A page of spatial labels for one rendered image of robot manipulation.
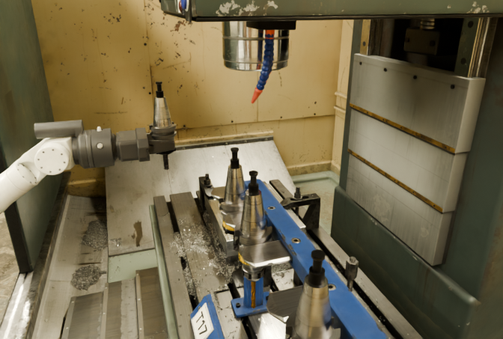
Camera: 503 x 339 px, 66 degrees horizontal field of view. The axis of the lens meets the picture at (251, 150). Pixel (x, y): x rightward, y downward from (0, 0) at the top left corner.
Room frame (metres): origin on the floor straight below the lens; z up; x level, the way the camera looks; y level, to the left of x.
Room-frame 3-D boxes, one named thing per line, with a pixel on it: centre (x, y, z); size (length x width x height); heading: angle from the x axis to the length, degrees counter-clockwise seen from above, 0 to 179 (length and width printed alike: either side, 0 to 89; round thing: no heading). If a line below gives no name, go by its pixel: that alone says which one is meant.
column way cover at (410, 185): (1.09, -0.43, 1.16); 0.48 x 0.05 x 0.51; 18
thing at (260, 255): (0.50, -0.02, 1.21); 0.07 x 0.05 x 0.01; 108
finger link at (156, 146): (0.85, 0.21, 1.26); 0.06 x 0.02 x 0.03; 108
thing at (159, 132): (0.88, 0.21, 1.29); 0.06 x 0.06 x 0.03
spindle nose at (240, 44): (0.95, -0.01, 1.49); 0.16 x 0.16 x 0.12
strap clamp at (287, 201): (1.06, -0.15, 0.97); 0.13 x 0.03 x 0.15; 108
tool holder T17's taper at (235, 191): (0.66, 0.03, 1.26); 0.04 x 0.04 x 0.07
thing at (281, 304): (0.40, -0.05, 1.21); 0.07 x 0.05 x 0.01; 108
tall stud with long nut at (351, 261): (0.74, -0.23, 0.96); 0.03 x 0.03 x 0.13
